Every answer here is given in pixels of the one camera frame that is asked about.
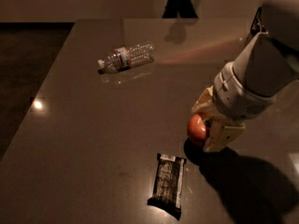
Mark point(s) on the black rxbar chocolate wrapper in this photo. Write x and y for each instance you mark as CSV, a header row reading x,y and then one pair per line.
x,y
168,184

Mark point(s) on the red apple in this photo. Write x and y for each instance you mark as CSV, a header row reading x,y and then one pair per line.
x,y
197,131

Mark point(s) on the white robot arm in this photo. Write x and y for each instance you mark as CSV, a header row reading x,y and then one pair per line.
x,y
245,87

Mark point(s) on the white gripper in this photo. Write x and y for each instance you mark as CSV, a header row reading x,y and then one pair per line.
x,y
237,101

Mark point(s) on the snack basket at table edge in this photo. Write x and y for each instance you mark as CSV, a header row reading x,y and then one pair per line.
x,y
257,25

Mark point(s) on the person in dark trousers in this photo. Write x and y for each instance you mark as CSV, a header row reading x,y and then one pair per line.
x,y
179,8

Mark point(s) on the clear plastic water bottle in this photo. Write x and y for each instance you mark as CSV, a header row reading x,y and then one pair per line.
x,y
126,57

